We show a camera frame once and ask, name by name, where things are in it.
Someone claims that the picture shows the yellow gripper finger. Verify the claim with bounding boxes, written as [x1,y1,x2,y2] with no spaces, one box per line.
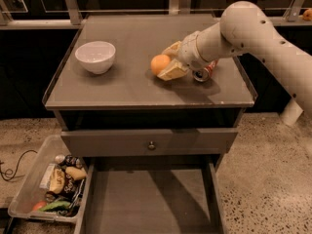
[157,58,188,81]
[162,41,181,59]

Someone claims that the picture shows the black cable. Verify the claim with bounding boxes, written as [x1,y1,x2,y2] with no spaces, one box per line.
[0,149,39,182]

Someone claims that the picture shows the open middle drawer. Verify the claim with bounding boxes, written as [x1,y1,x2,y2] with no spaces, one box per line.
[74,155,229,234]

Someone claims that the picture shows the closed top drawer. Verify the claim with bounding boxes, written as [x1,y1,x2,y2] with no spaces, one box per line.
[60,128,238,157]

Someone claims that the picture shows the white post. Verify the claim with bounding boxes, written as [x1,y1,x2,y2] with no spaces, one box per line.
[280,98,303,126]

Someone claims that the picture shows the red soda can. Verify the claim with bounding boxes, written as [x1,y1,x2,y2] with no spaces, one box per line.
[192,60,218,82]

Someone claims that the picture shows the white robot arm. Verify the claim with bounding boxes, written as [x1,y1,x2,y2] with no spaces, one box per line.
[158,1,312,114]

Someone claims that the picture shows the clear plastic bin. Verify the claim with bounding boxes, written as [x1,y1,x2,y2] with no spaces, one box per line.
[8,135,84,223]

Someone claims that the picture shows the dark snack bag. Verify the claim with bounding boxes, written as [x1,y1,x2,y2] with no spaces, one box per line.
[59,174,80,199]

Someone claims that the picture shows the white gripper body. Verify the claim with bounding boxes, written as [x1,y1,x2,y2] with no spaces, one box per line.
[177,31,212,71]

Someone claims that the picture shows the red apple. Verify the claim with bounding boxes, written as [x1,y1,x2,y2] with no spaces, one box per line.
[32,201,47,211]

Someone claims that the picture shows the round drawer knob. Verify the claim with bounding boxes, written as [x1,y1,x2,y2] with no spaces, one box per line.
[148,141,156,150]

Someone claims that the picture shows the metal railing frame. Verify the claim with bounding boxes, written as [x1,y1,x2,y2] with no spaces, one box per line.
[0,0,312,30]

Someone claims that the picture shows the small orange on ledge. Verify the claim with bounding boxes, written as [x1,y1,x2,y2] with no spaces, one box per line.
[302,9,312,20]

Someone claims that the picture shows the yellow chip bag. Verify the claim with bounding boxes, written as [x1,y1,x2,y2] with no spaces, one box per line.
[49,169,65,194]

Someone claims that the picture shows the grey drawer cabinet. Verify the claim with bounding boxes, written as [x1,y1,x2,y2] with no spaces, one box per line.
[42,13,258,234]

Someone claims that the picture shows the green snack packet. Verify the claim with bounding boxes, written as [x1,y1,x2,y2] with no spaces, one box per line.
[39,201,70,212]

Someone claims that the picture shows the orange fruit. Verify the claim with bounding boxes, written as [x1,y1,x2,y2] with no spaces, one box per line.
[150,55,171,75]

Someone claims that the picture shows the white ceramic bowl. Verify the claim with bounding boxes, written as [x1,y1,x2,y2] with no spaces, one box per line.
[75,41,116,74]

